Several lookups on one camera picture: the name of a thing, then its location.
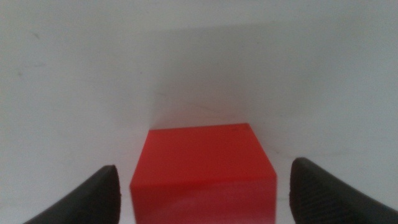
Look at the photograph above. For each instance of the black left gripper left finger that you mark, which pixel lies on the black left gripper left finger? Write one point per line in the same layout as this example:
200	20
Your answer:
93	202

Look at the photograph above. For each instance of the red cube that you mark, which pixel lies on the red cube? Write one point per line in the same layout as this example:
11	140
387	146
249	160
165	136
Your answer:
202	161

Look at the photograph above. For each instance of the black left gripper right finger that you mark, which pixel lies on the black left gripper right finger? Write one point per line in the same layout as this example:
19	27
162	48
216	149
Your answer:
320	199

